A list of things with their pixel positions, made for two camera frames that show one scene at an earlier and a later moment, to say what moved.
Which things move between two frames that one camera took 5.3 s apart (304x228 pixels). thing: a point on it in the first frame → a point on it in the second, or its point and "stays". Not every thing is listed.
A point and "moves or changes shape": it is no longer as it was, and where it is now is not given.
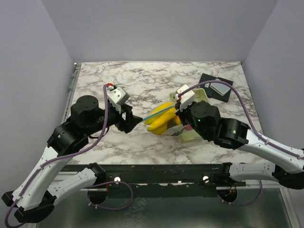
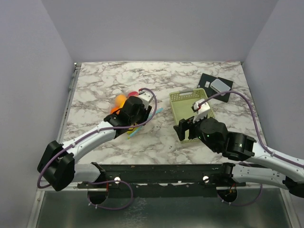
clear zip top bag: x=163 y=120 moves or changes shape
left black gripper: x=127 y=124 → x=145 y=115
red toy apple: x=188 y=127 moves or changes shape
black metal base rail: x=160 y=181 stays
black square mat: x=211 y=92 stays
